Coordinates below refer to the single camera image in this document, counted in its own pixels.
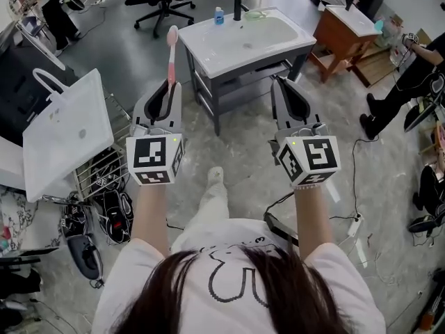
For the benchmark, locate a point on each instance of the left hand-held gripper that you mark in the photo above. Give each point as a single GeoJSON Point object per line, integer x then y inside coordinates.
{"type": "Point", "coordinates": [153, 153]}

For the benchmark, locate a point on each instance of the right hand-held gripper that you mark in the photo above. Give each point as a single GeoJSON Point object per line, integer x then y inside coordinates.
{"type": "Point", "coordinates": [318, 155]}

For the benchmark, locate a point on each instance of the pink toothbrush item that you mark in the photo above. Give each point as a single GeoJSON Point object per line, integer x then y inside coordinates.
{"type": "Point", "coordinates": [171, 57]}

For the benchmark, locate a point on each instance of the person's left forearm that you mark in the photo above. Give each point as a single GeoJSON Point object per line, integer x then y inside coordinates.
{"type": "Point", "coordinates": [149, 214]}

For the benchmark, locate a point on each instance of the person's right forearm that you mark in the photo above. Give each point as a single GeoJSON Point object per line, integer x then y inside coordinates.
{"type": "Point", "coordinates": [313, 218]}

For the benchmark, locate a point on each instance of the white sink counter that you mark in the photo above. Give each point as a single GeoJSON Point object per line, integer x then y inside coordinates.
{"type": "Point", "coordinates": [205, 44]}

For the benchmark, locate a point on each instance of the tilted white sink basin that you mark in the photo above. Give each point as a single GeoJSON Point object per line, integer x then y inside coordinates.
{"type": "Point", "coordinates": [69, 131]}

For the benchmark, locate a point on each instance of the person's white shoe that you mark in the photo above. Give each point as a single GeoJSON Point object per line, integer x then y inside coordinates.
{"type": "Point", "coordinates": [215, 175]}

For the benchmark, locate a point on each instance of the wooden vanity with white basin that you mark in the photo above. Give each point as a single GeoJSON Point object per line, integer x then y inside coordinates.
{"type": "Point", "coordinates": [342, 37]}

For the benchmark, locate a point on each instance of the green soap dish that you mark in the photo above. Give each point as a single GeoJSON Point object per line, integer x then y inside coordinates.
{"type": "Point", "coordinates": [255, 15]}

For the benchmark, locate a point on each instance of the wooden pallet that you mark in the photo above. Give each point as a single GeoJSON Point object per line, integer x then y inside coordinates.
{"type": "Point", "coordinates": [382, 68]}

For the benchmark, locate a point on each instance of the blue soap bottle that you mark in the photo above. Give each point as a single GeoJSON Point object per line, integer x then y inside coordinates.
{"type": "Point", "coordinates": [219, 16]}

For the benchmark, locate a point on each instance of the black faucet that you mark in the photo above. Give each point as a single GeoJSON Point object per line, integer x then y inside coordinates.
{"type": "Point", "coordinates": [238, 7]}

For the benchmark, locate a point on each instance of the white faucet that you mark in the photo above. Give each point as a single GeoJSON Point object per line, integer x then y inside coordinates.
{"type": "Point", "coordinates": [48, 83]}

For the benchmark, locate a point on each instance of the person's white trouser leg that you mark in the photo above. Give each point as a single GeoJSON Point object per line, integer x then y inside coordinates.
{"type": "Point", "coordinates": [212, 214]}

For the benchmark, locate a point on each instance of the black flat box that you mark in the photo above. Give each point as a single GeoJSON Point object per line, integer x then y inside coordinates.
{"type": "Point", "coordinates": [281, 228]}

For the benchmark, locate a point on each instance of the white power strip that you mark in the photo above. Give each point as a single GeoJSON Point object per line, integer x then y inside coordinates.
{"type": "Point", "coordinates": [354, 224]}

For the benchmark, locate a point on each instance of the black cabinet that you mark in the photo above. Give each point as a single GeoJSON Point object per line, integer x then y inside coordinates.
{"type": "Point", "coordinates": [24, 89]}

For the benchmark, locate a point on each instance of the person's white t-shirt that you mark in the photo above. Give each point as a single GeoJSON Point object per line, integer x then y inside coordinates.
{"type": "Point", "coordinates": [313, 291]}

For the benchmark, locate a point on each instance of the grey vanity cabinet frame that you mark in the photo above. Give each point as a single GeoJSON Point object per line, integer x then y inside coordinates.
{"type": "Point", "coordinates": [212, 96]}

